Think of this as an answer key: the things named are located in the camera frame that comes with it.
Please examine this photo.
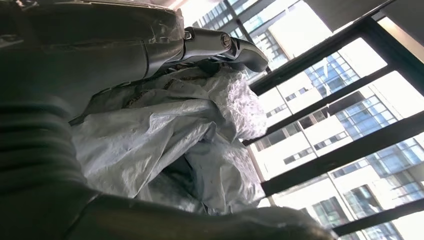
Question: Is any dark window frame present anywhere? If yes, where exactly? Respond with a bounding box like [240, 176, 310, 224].
[192, 0, 424, 240]

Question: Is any white building outside window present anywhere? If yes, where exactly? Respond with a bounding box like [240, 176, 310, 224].
[192, 0, 424, 240]

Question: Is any white parcel bag red print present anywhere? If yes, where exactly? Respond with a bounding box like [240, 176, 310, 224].
[69, 64, 269, 216]

